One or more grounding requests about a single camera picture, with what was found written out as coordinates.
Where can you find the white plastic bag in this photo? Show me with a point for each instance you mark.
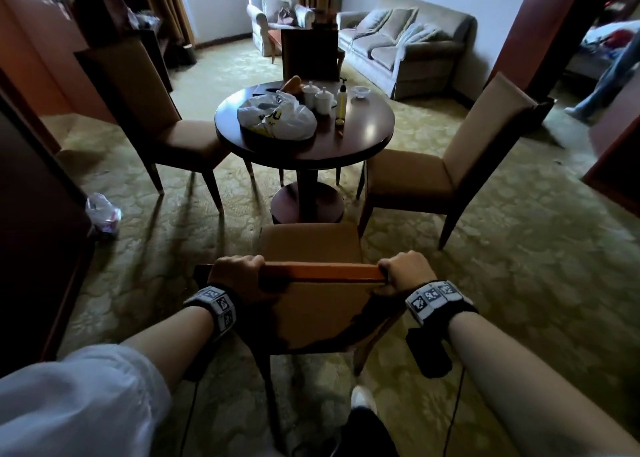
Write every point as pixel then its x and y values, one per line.
pixel 280 116

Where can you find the clear plastic bag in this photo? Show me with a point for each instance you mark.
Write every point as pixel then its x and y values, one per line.
pixel 104 215

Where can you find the small white dish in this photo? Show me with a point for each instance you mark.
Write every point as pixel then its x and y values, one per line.
pixel 360 91

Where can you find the person's right fingers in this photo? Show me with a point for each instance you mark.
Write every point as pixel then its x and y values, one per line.
pixel 388 270

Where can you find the white shirt sleeve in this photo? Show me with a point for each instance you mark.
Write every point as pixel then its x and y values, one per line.
pixel 85 406

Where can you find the dark wooden cabinet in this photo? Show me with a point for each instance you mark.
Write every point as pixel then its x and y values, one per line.
pixel 35 231

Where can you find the black trouser leg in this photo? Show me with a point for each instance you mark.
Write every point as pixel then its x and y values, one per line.
pixel 367 436

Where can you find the person's right forearm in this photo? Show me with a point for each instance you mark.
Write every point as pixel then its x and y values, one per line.
pixel 530 381

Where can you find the reddish wooden coffee table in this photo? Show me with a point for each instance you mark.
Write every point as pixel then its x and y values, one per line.
pixel 275 39

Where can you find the orange bread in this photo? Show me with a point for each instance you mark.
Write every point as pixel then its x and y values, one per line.
pixel 291 84

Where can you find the grey armchair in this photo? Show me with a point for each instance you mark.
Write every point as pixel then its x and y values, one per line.
pixel 257 21

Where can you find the black waste bin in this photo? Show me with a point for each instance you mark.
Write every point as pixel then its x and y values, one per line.
pixel 182 55

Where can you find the grey three-seat sofa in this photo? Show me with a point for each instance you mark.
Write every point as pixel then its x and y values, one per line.
pixel 415 66

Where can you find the grey armchair cushion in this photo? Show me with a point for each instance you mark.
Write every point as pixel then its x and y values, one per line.
pixel 274 5

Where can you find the brown handbag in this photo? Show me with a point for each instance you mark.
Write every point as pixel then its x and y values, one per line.
pixel 286 17

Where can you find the white shoe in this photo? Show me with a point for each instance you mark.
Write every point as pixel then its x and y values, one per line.
pixel 363 399

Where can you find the pale folded blanket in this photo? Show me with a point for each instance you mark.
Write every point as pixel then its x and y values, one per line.
pixel 422 34

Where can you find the person's left fingers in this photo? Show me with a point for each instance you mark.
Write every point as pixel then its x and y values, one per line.
pixel 245 261

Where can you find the white marker wrist band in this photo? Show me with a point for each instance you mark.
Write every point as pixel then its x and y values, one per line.
pixel 434 296
pixel 217 305

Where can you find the grey sofa cushion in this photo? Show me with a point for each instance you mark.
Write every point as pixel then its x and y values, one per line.
pixel 372 20
pixel 397 21

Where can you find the bed with white sheet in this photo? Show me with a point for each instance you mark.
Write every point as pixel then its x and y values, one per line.
pixel 607 34

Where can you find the black tissue box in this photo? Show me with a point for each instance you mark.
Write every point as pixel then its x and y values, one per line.
pixel 262 90

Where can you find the white lidded cup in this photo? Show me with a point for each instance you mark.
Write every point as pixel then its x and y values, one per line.
pixel 310 95
pixel 325 102

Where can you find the person's left hand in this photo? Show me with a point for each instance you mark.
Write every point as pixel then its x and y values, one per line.
pixel 239 279

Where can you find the person's left forearm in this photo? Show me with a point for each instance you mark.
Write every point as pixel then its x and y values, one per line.
pixel 170 339

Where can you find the person's right hand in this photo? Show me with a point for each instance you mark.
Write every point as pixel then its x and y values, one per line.
pixel 412 271

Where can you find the yellow pump bottle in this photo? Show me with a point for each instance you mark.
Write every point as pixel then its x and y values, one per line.
pixel 342 101

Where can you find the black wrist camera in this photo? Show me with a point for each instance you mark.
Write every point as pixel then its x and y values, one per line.
pixel 429 351

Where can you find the round dark wooden table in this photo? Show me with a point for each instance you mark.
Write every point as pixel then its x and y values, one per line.
pixel 345 139

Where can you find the tan upholstered wooden chair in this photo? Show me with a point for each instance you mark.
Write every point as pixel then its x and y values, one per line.
pixel 320 311
pixel 415 176
pixel 185 144
pixel 310 54

